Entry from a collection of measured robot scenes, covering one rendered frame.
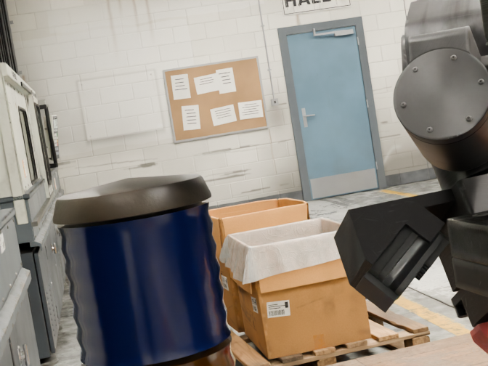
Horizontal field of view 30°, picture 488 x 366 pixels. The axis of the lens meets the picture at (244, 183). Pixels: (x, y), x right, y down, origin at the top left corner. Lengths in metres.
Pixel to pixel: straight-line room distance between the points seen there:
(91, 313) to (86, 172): 11.00
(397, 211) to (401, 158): 11.35
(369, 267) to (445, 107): 0.10
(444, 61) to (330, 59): 11.10
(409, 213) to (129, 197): 0.37
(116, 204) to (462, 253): 0.28
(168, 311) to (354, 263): 0.36
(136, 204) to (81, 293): 0.03
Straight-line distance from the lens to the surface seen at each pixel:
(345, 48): 11.71
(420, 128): 0.53
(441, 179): 0.61
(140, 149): 11.23
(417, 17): 0.65
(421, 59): 0.55
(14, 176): 5.04
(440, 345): 1.13
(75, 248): 0.22
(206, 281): 0.22
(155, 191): 0.21
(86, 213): 0.21
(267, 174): 11.44
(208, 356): 0.22
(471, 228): 0.45
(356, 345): 4.10
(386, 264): 0.55
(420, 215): 0.57
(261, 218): 4.53
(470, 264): 0.46
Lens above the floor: 1.21
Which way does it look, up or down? 4 degrees down
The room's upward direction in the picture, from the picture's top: 9 degrees counter-clockwise
